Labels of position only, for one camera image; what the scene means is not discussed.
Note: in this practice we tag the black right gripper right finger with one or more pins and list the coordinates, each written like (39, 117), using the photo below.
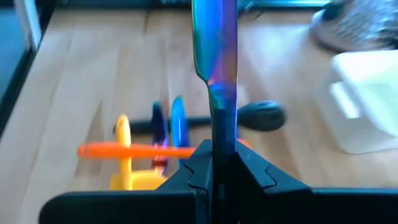
(311, 208)

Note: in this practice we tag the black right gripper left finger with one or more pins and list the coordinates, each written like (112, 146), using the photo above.
(124, 208)

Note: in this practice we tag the orange plastic utensil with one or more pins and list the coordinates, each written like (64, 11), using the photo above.
(124, 151)

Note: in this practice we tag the long yellow plastic utensil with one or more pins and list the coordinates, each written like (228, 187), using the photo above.
(124, 133)

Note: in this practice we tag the iridescent metal knife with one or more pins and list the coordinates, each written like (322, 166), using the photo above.
(214, 46)

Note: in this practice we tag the white plastic bin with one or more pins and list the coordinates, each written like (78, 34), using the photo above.
(367, 93)

